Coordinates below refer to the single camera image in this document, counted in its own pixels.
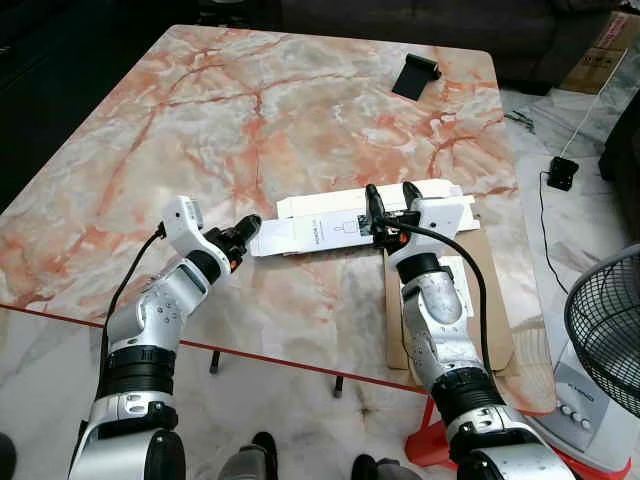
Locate white carton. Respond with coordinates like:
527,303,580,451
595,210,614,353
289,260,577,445
248,183,479,259

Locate brown cardboard sheet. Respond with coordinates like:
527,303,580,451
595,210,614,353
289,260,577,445
384,228,517,379

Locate black power adapter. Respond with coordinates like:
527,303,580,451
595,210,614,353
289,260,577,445
546,156,580,192

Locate dark sofa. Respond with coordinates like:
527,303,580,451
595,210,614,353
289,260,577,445
195,0,626,63

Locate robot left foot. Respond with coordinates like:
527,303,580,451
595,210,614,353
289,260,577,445
214,430,282,480

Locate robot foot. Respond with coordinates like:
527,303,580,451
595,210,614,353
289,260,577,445
214,430,282,480
349,454,427,480

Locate dark armchair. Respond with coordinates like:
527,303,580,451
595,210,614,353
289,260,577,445
599,94,640,213

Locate red plastic stool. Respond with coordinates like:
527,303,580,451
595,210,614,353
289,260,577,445
404,395,633,480

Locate grey floor fan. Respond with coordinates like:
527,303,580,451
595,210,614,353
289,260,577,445
525,244,640,477

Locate brown cardboard box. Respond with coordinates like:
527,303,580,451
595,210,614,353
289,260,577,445
558,11,640,97

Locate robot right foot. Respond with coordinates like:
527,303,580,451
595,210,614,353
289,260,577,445
349,454,427,480

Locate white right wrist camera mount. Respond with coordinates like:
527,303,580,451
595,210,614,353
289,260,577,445
388,197,473,269

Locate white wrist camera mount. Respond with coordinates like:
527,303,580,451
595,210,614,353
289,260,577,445
388,197,473,269
162,196,233,263

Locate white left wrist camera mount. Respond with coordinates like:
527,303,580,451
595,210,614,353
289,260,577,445
162,196,233,263

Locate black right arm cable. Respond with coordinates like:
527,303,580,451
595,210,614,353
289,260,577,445
385,221,492,387

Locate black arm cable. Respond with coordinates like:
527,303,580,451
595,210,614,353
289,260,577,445
99,224,167,401
385,221,492,387

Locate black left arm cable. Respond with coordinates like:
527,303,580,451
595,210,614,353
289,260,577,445
99,224,167,401

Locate thin black adapter cable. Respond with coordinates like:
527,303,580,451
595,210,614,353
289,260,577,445
536,170,571,307

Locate thin white cord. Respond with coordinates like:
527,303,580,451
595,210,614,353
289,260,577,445
563,46,632,161

